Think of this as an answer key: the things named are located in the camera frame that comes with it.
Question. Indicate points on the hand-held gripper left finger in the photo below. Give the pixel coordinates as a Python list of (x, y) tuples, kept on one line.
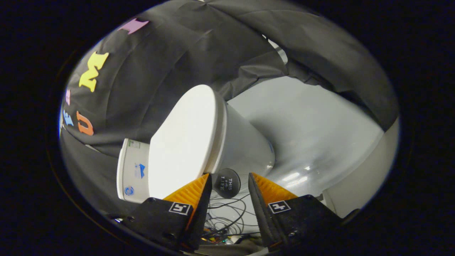
[(201, 209)]

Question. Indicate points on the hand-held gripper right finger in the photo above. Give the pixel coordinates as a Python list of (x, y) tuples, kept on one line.
[(261, 213)]

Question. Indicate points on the black round lid pull tab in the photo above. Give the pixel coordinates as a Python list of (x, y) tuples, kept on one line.
[(227, 183)]

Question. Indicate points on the white toilet lid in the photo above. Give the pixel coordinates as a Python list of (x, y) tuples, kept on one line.
[(185, 142)]

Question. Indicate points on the white toilet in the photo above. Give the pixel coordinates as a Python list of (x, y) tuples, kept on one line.
[(245, 145)]

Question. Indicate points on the black backdrop cloth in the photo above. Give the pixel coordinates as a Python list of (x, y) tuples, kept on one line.
[(153, 67)]

